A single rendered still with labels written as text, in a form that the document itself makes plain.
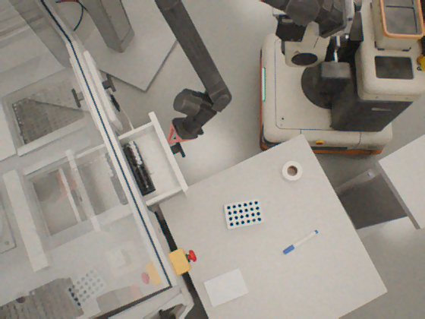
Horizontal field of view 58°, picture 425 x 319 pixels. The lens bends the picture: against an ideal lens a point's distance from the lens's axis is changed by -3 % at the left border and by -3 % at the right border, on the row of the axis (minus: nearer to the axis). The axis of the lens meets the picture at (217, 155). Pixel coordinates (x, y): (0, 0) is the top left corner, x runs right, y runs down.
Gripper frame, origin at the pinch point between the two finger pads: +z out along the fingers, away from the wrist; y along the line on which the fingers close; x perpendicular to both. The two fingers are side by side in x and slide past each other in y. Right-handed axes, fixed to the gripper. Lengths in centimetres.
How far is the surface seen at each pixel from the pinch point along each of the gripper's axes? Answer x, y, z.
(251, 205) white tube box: 29.0, -17.8, -3.3
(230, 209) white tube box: 27.1, -12.9, 1.8
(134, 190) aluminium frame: 12.1, 17.9, 5.7
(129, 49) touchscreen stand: -93, -61, 60
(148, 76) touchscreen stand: -72, -64, 58
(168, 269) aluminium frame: 37.0, 17.9, 5.9
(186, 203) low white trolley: 18.1, -6.7, 13.4
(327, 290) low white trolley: 66, -28, -8
